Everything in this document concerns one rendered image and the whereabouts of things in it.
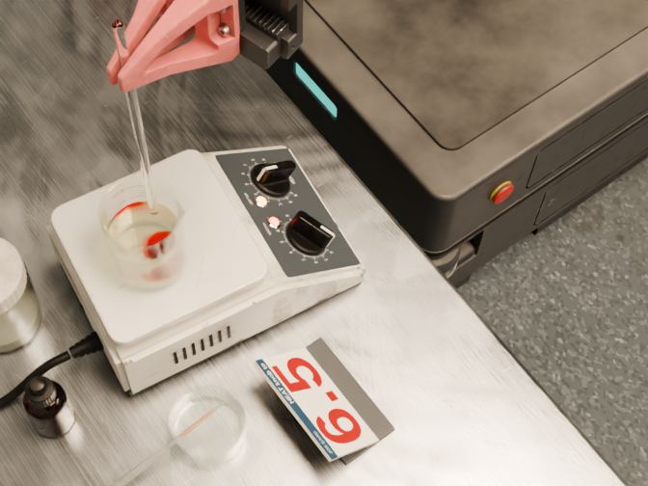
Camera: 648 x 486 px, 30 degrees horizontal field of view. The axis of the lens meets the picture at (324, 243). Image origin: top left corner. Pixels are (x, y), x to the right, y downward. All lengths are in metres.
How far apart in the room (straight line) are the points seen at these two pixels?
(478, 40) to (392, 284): 0.68
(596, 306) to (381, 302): 0.91
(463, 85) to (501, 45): 0.08
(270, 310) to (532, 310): 0.95
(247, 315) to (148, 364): 0.08
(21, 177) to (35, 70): 0.11
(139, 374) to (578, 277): 1.06
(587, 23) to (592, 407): 0.53
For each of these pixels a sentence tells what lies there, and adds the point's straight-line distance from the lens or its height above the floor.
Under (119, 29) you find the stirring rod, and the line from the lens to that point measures 0.64.
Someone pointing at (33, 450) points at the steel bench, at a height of 0.75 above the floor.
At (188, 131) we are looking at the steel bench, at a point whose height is 0.75.
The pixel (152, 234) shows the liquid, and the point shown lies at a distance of 0.81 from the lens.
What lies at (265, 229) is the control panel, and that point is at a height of 0.81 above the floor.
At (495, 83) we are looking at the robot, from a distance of 1.53.
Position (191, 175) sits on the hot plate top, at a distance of 0.88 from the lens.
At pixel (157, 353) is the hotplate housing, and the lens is 0.85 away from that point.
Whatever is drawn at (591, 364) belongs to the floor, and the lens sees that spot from 1.77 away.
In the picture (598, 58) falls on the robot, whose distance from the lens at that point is 1.58.
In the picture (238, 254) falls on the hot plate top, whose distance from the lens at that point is 0.84.
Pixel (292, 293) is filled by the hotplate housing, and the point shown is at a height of 0.80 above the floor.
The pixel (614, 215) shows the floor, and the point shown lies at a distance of 1.89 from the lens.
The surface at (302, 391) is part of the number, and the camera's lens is 0.87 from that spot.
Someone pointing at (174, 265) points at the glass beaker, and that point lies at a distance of 0.81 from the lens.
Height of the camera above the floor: 1.59
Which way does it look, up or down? 62 degrees down
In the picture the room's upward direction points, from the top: 3 degrees clockwise
